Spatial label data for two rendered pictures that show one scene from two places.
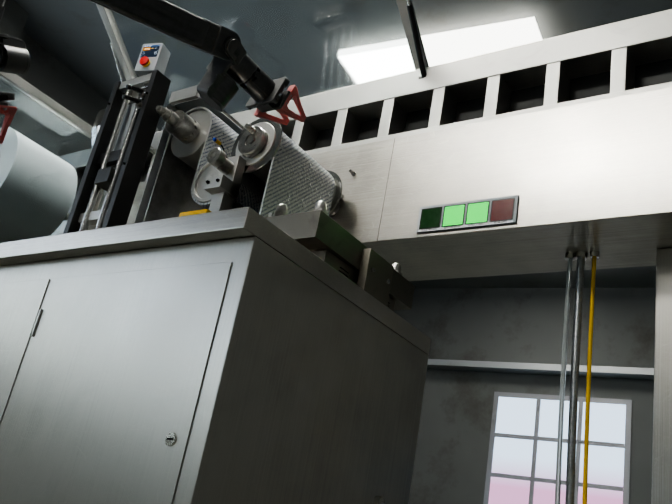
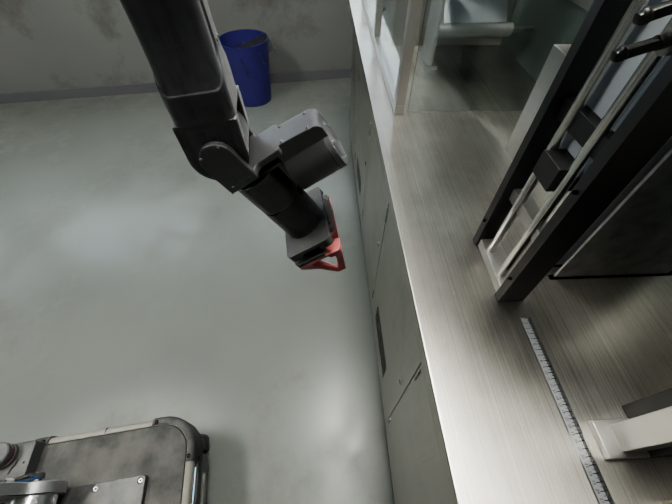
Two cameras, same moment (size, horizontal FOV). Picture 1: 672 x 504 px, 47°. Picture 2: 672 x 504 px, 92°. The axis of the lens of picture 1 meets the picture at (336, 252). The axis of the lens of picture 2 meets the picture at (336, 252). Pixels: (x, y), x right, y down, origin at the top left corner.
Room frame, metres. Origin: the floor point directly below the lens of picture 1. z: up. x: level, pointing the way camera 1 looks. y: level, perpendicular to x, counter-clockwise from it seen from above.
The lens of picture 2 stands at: (1.20, 0.48, 1.45)
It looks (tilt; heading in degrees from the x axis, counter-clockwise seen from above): 52 degrees down; 50
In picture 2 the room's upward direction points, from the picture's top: straight up
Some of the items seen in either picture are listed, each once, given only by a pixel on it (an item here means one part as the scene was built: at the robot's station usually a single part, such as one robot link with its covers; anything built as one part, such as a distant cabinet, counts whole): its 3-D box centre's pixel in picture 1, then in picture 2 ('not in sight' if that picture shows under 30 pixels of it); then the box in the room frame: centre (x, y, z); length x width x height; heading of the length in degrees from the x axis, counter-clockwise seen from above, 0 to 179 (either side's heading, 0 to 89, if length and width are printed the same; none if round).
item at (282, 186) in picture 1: (295, 217); not in sight; (1.63, 0.11, 1.11); 0.23 x 0.01 x 0.18; 142
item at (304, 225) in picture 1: (339, 266); not in sight; (1.59, -0.01, 1.00); 0.40 x 0.16 x 0.06; 142
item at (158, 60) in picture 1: (151, 60); not in sight; (1.93, 0.64, 1.66); 0.07 x 0.07 x 0.10; 68
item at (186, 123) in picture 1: (182, 127); not in sight; (1.71, 0.44, 1.33); 0.06 x 0.06 x 0.06; 52
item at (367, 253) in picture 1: (375, 281); not in sight; (1.55, -0.10, 0.96); 0.10 x 0.03 x 0.11; 142
